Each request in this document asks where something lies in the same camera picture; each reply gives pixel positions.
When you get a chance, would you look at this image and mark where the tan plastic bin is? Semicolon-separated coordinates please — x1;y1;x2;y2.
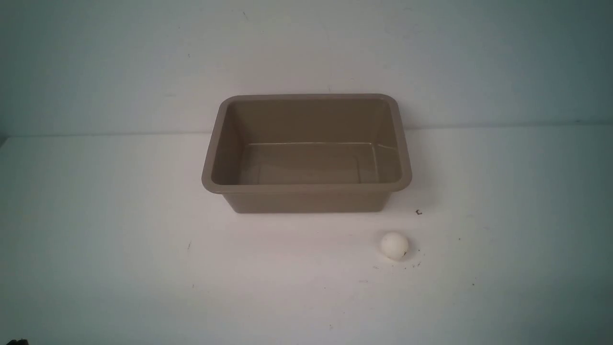
201;93;412;214

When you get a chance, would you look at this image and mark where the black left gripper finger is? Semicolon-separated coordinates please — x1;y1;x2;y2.
7;339;29;345

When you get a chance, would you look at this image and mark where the white ping-pong ball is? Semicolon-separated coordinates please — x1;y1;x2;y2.
379;232;410;262

